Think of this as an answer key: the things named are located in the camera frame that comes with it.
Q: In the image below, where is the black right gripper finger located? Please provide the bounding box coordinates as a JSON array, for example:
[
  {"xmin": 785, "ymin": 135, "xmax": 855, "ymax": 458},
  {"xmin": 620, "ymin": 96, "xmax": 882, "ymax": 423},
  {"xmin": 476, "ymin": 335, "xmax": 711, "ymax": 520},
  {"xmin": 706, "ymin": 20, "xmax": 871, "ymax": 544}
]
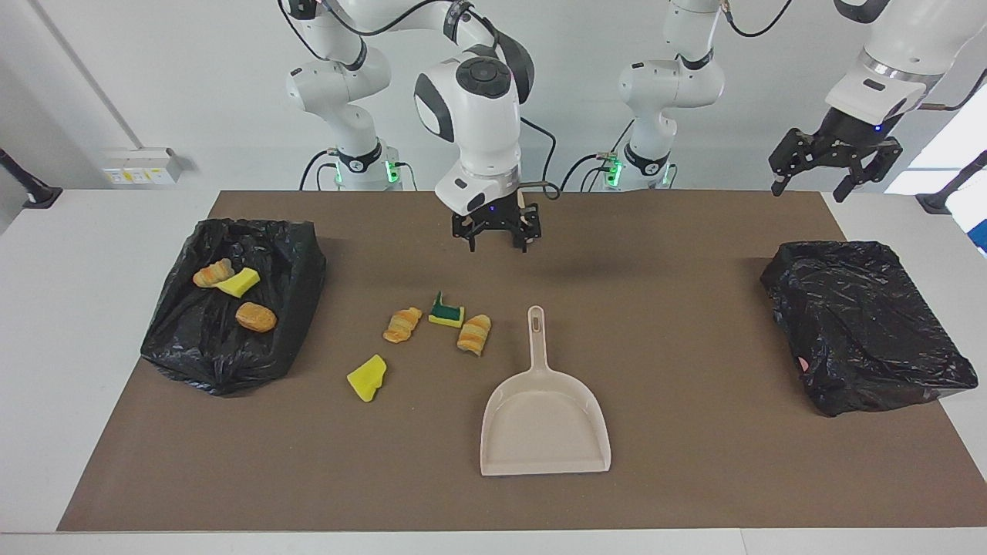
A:
[
  {"xmin": 451, "ymin": 213, "xmax": 487, "ymax": 254},
  {"xmin": 507, "ymin": 210, "xmax": 543, "ymax": 254}
]

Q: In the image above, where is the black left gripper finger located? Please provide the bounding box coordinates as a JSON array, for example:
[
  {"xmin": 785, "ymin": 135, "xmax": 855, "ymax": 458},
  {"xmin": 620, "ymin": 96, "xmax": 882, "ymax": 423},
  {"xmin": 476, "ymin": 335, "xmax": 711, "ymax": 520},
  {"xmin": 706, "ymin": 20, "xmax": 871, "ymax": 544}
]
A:
[
  {"xmin": 832, "ymin": 136, "xmax": 904, "ymax": 204},
  {"xmin": 768, "ymin": 126, "xmax": 823, "ymax": 198}
]

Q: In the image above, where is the green and yellow sponge piece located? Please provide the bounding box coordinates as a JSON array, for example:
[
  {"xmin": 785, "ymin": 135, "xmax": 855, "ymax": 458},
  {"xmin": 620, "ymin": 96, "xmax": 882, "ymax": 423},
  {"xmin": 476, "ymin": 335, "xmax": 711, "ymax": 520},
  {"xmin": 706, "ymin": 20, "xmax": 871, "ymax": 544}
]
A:
[{"xmin": 428, "ymin": 291, "xmax": 467, "ymax": 329}]

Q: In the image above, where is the striped croissant piece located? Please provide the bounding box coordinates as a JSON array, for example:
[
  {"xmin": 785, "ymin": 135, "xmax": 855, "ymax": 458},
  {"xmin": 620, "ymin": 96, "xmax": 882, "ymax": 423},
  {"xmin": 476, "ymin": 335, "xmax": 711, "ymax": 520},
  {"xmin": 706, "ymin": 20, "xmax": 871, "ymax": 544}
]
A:
[
  {"xmin": 456, "ymin": 314, "xmax": 493, "ymax": 358},
  {"xmin": 192, "ymin": 257, "xmax": 236, "ymax": 289},
  {"xmin": 382, "ymin": 306, "xmax": 424, "ymax": 345}
]

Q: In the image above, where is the beige plastic dustpan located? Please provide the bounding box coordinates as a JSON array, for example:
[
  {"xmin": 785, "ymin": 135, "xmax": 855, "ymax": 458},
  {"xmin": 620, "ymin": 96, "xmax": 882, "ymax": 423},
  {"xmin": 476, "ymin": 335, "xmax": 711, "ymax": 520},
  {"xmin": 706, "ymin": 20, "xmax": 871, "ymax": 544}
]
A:
[{"xmin": 480, "ymin": 305, "xmax": 612, "ymax": 476}]

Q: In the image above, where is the brown bread roll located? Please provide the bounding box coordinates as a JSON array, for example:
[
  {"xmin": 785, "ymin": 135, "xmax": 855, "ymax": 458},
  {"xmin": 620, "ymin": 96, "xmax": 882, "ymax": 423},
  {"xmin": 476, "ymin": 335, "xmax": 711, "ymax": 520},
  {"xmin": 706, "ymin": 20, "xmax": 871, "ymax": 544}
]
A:
[{"xmin": 235, "ymin": 301, "xmax": 278, "ymax": 334}]

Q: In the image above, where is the black bag lined pink bin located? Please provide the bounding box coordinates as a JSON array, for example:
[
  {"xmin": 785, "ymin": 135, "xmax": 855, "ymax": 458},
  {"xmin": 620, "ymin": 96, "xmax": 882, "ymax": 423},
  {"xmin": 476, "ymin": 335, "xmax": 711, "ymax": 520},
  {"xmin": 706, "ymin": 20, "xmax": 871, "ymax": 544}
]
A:
[{"xmin": 760, "ymin": 240, "xmax": 979, "ymax": 418}]

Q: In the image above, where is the brown table mat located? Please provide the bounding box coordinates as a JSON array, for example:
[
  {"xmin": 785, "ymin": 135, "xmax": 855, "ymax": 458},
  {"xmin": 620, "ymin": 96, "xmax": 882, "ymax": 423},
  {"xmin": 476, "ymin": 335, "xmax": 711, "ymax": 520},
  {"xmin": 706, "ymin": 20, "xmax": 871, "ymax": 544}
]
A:
[{"xmin": 58, "ymin": 190, "xmax": 987, "ymax": 533}]

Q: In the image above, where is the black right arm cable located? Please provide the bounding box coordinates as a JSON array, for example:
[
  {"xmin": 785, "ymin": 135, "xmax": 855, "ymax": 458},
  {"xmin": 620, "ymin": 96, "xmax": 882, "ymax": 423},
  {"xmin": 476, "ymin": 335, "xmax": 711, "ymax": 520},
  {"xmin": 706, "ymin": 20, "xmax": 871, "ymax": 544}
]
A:
[{"xmin": 276, "ymin": 0, "xmax": 561, "ymax": 203}]

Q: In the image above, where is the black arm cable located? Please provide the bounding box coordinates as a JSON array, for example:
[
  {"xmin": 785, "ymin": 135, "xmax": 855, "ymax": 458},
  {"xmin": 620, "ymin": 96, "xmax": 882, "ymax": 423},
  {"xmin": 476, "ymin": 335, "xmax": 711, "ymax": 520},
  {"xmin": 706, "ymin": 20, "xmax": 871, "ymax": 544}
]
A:
[
  {"xmin": 276, "ymin": 0, "xmax": 561, "ymax": 203},
  {"xmin": 721, "ymin": 0, "xmax": 987, "ymax": 113}
]

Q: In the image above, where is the black left base cable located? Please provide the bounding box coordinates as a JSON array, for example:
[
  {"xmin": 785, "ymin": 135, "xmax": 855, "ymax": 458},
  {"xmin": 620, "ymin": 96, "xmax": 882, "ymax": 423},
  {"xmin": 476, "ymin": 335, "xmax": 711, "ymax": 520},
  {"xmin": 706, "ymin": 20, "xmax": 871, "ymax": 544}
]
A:
[{"xmin": 561, "ymin": 116, "xmax": 638, "ymax": 193}]

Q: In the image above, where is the black base cable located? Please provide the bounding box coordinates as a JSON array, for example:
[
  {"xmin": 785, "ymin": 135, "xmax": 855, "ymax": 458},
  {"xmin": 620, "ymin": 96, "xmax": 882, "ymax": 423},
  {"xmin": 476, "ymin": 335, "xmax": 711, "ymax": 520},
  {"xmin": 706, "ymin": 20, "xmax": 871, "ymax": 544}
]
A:
[
  {"xmin": 561, "ymin": 116, "xmax": 638, "ymax": 193},
  {"xmin": 299, "ymin": 149, "xmax": 341, "ymax": 192}
]

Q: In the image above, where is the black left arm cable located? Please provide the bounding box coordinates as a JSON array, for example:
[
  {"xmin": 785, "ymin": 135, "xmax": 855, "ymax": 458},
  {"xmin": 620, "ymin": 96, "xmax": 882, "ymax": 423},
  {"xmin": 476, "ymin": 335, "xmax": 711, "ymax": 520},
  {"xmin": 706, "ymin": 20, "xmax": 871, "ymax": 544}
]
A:
[{"xmin": 721, "ymin": 0, "xmax": 987, "ymax": 113}]

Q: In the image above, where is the black right base cable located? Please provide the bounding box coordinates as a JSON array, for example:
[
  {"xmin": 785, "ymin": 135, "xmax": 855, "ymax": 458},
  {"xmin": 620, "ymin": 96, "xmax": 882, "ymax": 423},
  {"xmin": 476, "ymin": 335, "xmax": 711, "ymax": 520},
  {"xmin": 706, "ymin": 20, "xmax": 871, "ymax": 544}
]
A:
[{"xmin": 299, "ymin": 149, "xmax": 341, "ymax": 192}]

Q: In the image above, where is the white wall socket box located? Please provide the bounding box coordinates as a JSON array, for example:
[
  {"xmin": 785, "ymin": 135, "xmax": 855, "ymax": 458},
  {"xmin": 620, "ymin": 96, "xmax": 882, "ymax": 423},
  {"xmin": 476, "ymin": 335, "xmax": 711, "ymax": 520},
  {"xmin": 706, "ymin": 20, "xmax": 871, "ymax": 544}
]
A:
[{"xmin": 103, "ymin": 147, "xmax": 184, "ymax": 185}]

